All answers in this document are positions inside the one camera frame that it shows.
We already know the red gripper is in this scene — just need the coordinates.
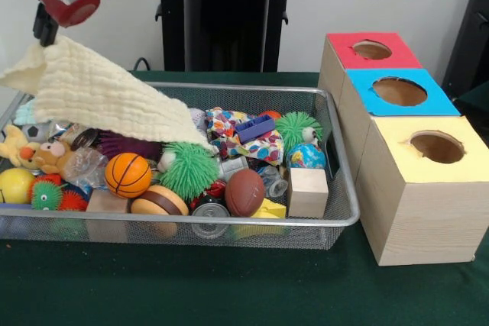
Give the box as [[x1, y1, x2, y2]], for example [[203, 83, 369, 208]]
[[8, 0, 101, 47]]

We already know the cream waffle cloth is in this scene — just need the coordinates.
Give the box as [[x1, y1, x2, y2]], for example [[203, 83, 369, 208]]
[[0, 34, 219, 155]]

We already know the polka dot cloth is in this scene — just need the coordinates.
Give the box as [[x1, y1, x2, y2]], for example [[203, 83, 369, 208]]
[[205, 107, 286, 166]]

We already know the clear mesh bin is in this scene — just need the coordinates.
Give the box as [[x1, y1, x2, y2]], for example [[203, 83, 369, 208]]
[[0, 77, 361, 251]]

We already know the wooden box with three holes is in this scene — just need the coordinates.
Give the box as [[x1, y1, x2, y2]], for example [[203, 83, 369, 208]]
[[316, 31, 489, 266]]

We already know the yellow smiley ball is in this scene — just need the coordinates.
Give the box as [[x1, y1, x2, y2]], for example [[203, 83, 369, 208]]
[[0, 168, 36, 204]]

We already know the orange toy basketball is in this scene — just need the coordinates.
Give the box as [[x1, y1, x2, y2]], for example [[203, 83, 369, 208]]
[[104, 152, 153, 199]]

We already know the toy burger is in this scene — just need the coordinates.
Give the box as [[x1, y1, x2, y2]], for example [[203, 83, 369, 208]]
[[129, 184, 189, 216]]

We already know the green spiky rubber ball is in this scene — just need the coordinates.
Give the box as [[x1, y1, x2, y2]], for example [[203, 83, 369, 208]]
[[158, 141, 219, 202]]

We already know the purple hollow block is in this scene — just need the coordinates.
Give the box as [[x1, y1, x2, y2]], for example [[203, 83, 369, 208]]
[[235, 115, 277, 143]]

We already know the brown toy football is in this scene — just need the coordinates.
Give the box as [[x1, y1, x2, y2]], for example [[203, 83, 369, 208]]
[[224, 168, 267, 217]]

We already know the green spiky ball with eyes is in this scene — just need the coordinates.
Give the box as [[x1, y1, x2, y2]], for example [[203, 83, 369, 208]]
[[274, 111, 324, 147]]

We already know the globe print ball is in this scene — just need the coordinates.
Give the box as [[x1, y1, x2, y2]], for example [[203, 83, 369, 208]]
[[286, 144, 328, 170]]

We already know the plain wooden cube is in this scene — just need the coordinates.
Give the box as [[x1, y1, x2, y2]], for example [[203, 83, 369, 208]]
[[287, 167, 330, 218]]

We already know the dark green table cloth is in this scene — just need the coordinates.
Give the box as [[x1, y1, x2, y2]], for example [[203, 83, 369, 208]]
[[0, 70, 489, 326]]

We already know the black chair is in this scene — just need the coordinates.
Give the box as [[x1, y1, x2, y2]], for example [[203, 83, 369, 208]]
[[441, 0, 489, 102]]

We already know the green cloth of side table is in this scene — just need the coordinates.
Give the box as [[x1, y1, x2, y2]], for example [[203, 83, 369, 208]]
[[454, 81, 489, 121]]

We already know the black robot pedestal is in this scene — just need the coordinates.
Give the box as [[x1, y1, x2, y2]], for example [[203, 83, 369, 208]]
[[147, 0, 309, 73]]

